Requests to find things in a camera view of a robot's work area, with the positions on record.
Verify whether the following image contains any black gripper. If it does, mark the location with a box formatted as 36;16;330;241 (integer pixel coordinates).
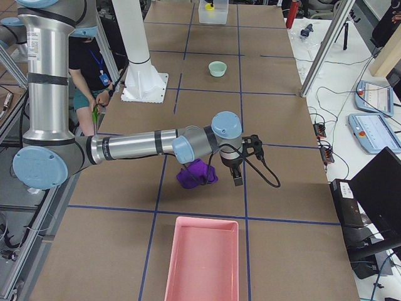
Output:
219;150;243;186

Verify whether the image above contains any yellow plastic cup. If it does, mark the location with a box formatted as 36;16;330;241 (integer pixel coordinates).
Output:
204;3;214;11

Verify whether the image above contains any purple cloth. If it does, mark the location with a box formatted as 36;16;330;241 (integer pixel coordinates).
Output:
176;159;219;189

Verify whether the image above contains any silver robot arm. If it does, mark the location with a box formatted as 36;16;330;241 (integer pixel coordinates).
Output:
13;1;243;190

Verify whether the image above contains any clear plastic box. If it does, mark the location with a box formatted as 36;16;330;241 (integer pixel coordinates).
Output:
198;0;229;24

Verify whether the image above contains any orange black adapter box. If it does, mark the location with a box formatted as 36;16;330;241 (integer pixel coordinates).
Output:
313;123;326;139

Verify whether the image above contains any black computer box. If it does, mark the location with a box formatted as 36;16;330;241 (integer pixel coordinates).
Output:
330;179;372;228

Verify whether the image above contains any mint green bowl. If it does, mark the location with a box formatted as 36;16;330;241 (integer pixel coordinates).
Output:
208;61;227;77

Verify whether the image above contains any red cylinder bottle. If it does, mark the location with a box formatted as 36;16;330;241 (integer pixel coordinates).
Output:
286;0;299;29

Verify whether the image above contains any pink plastic bin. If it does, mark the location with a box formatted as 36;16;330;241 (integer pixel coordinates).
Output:
164;216;239;300

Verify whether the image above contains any black tripod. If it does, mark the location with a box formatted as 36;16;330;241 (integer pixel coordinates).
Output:
334;22;349;50

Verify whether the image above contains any black monitor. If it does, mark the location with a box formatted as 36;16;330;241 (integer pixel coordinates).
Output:
350;147;400;237

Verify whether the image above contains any seated person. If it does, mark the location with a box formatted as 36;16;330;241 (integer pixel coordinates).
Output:
68;37;113;136

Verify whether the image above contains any near teach pendant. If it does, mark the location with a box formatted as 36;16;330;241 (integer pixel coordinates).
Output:
348;113;400;154

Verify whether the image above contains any teach pendant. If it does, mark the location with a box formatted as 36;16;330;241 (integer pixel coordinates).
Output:
355;80;394;117
348;113;400;154

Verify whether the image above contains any green object in hand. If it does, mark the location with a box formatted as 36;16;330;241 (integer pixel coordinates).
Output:
91;105;100;124

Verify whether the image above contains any far teach pendant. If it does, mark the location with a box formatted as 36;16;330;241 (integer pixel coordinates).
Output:
355;80;394;117

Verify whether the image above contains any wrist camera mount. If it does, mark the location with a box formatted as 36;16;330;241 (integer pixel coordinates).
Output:
242;134;264;161

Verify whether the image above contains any white pedestal column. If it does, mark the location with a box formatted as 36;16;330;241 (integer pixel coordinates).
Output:
112;0;169;103

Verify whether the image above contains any aluminium frame post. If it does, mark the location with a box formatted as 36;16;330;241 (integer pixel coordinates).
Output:
300;0;355;97

